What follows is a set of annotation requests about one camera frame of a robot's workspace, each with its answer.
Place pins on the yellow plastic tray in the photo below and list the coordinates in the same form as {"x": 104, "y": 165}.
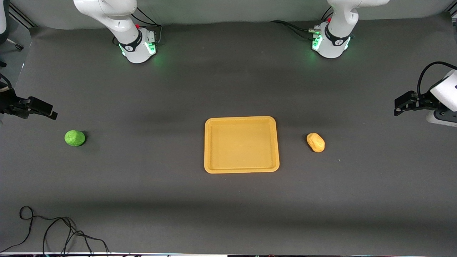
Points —
{"x": 241, "y": 144}

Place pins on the brown potato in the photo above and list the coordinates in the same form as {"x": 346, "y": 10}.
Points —
{"x": 316, "y": 142}

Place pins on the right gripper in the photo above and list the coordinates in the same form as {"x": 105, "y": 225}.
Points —
{"x": 8, "y": 103}

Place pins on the dark grey table mat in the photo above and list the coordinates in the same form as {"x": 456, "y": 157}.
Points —
{"x": 228, "y": 214}

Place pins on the green apple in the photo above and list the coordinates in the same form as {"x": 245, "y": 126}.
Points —
{"x": 74, "y": 138}

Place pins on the black office chair base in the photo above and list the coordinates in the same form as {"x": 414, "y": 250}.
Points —
{"x": 14, "y": 44}

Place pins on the black frame rail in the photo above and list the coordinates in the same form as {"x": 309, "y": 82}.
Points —
{"x": 23, "y": 16}

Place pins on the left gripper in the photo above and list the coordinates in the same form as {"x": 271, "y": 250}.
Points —
{"x": 423, "y": 100}

